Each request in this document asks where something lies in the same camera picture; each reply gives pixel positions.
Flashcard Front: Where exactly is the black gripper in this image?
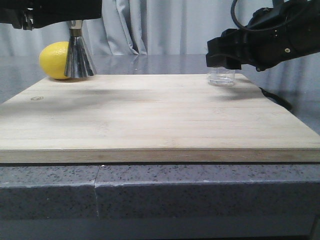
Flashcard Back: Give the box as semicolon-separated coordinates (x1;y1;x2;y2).
0;0;102;30
205;0;320;72

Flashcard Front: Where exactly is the clear glass beaker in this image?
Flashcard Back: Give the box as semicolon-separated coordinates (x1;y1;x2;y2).
207;67;236;86

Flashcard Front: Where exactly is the steel double jigger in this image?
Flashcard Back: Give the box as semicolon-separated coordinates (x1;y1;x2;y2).
64;20;96;79

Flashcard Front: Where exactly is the yellow lemon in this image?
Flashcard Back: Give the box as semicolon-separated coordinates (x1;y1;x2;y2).
38;41;69;80

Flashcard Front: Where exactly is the wooden cutting board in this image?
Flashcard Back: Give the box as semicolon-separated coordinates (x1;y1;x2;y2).
0;74;320;164

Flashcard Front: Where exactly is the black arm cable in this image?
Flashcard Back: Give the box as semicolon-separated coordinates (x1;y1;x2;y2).
230;0;253;31

